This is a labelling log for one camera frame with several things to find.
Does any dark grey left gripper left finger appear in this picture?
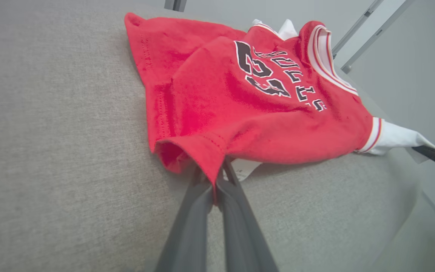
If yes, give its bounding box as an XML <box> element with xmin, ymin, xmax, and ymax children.
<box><xmin>155</xmin><ymin>166</ymin><xmax>214</xmax><ymax>272</ymax></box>

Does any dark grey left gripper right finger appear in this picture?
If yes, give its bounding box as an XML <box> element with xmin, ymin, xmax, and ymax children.
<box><xmin>217</xmin><ymin>161</ymin><xmax>278</xmax><ymax>272</ymax></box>

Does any red jersey with white sleeves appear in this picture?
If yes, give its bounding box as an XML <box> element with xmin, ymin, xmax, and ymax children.
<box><xmin>124</xmin><ymin>12</ymin><xmax>435</xmax><ymax>204</ymax></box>

